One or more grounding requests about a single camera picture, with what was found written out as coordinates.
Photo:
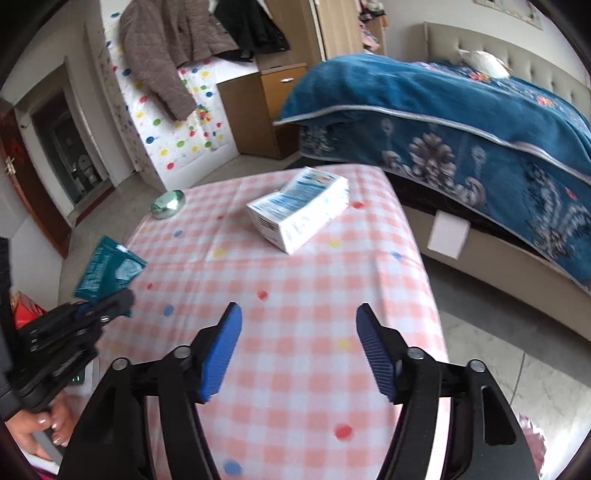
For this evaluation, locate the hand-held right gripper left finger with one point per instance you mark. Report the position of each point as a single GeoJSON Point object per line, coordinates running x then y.
{"type": "Point", "coordinates": [221, 355]}

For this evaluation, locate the beige tufted headboard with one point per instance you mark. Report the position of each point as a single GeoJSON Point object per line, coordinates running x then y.
{"type": "Point", "coordinates": [531, 55]}

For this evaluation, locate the pink checkered tablecloth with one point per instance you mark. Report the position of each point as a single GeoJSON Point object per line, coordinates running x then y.
{"type": "Point", "coordinates": [300, 286]}

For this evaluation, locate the beige bed frame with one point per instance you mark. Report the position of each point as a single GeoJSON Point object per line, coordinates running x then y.
{"type": "Point", "coordinates": [508, 286]}

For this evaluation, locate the black jacket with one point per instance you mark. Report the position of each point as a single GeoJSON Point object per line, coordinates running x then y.
{"type": "Point", "coordinates": [249, 27]}

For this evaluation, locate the framed wall picture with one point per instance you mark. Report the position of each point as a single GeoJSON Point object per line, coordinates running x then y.
{"type": "Point", "coordinates": [517, 11]}

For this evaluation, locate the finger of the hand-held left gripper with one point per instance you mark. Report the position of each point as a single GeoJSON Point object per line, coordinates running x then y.
{"type": "Point", "coordinates": [120, 304]}

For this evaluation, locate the round silver tin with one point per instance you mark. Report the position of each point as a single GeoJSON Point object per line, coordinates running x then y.
{"type": "Point", "coordinates": [167, 203]}

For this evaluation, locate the polka dot cover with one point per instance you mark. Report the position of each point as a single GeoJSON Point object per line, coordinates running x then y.
{"type": "Point", "coordinates": [184, 138]}

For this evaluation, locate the blue patterned blanket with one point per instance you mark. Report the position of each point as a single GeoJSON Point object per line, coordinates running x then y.
{"type": "Point", "coordinates": [392, 92]}

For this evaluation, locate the dark red door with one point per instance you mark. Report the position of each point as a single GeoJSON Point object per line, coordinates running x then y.
{"type": "Point", "coordinates": [32, 194]}

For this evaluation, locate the white paper tag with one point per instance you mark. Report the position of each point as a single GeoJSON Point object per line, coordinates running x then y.
{"type": "Point", "coordinates": [448, 235]}

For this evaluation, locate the wooden cabinet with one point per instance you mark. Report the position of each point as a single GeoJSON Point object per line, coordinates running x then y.
{"type": "Point", "coordinates": [277, 92]}

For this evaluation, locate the red printed bag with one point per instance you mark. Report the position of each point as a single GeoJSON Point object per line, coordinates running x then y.
{"type": "Point", "coordinates": [25, 309]}

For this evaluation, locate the teal foil wrapper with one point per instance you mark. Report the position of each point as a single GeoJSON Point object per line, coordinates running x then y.
{"type": "Point", "coordinates": [106, 267]}

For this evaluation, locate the brown quilted jacket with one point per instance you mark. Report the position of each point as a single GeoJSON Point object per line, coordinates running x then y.
{"type": "Point", "coordinates": [161, 37]}

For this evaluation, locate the person's left hand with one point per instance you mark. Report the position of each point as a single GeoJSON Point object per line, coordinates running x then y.
{"type": "Point", "coordinates": [46, 429]}

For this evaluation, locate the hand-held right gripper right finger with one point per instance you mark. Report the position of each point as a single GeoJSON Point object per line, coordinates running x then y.
{"type": "Point", "coordinates": [376, 355]}

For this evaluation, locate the white printed carton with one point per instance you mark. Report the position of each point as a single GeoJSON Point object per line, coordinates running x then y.
{"type": "Point", "coordinates": [295, 217]}

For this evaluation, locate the white pillow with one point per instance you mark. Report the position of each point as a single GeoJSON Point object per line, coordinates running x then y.
{"type": "Point", "coordinates": [485, 62]}

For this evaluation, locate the wooden wardrobe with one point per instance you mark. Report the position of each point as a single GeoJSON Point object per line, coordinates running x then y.
{"type": "Point", "coordinates": [337, 27]}

